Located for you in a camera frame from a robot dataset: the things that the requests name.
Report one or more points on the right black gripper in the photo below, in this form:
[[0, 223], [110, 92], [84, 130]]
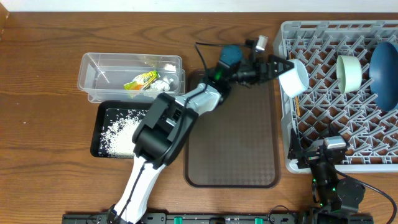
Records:
[[296, 152]]

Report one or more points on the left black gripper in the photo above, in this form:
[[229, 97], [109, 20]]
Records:
[[266, 67]]

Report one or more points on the white bowl light blue rim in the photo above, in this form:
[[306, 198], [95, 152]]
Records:
[[296, 80]]

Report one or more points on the mint green bowl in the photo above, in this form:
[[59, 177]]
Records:
[[349, 73]]

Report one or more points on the dark blue plate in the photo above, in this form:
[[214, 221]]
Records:
[[383, 70]]

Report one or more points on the white tissue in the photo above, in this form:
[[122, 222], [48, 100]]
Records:
[[161, 85]]

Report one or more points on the green orange snack wrapper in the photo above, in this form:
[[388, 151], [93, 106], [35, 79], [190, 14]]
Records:
[[142, 81]]

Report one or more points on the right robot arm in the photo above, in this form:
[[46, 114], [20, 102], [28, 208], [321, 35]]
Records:
[[338, 198]]

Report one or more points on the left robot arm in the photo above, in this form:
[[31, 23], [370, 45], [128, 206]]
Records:
[[161, 134]]

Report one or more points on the grey dishwasher rack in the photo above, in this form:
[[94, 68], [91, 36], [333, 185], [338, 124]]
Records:
[[370, 131]]

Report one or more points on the brown serving tray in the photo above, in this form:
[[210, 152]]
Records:
[[236, 145]]

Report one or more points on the clear plastic bin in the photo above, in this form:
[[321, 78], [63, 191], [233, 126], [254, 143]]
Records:
[[103, 75]]

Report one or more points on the black rectangular tray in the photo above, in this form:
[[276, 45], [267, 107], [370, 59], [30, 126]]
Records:
[[100, 119]]

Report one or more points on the spilled white rice pile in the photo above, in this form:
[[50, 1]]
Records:
[[119, 125]]

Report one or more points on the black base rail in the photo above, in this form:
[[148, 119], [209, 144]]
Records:
[[162, 218]]

